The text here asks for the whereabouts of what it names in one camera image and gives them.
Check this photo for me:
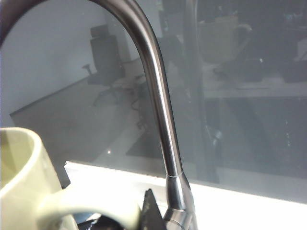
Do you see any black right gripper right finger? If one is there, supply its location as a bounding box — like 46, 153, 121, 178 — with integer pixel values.
140, 188, 167, 230

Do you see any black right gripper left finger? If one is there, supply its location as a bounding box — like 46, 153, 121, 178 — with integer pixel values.
95, 215, 123, 230

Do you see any pale green ceramic mug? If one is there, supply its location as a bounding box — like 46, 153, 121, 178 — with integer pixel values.
0, 127, 141, 230

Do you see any dark steel gooseneck faucet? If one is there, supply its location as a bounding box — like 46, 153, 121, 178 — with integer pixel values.
0, 0, 199, 230

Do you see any white counter upstand ledge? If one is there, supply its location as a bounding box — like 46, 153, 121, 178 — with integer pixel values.
64, 160, 307, 230

